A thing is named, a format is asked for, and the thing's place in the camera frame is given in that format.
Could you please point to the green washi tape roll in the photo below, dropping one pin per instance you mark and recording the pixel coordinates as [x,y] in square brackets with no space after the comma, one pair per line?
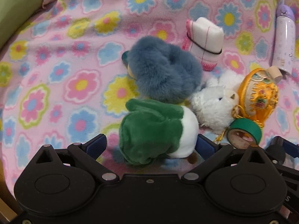
[243,133]

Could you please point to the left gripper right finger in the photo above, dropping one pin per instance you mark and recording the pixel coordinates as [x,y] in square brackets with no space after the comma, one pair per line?
[214,155]

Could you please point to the green cushion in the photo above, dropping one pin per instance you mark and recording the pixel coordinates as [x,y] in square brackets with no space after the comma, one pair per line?
[14,13]

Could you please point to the beige tape roll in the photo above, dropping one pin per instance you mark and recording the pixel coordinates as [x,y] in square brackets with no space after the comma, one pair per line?
[275,73]

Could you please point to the blue fluffy scrunchie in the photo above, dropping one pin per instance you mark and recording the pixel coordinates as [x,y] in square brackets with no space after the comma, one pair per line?
[163,71]

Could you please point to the green and white plush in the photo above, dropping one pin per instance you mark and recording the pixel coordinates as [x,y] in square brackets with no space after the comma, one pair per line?
[153,129]

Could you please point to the pink floral fleece blanket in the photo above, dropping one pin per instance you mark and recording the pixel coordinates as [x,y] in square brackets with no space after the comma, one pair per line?
[63,80]

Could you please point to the purple water bottle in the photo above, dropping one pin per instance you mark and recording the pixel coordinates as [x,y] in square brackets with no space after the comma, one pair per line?
[284,46]

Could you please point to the white plush sheep keychain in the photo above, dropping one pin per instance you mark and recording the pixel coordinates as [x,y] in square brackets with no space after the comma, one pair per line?
[214,101]

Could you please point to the orange embroidered pouch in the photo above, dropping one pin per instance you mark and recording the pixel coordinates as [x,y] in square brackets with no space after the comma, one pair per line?
[258,97]

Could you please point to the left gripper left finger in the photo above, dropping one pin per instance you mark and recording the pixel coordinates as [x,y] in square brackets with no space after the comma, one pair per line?
[85,156]

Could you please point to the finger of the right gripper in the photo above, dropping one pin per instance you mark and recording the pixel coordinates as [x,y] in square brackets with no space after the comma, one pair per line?
[289,147]

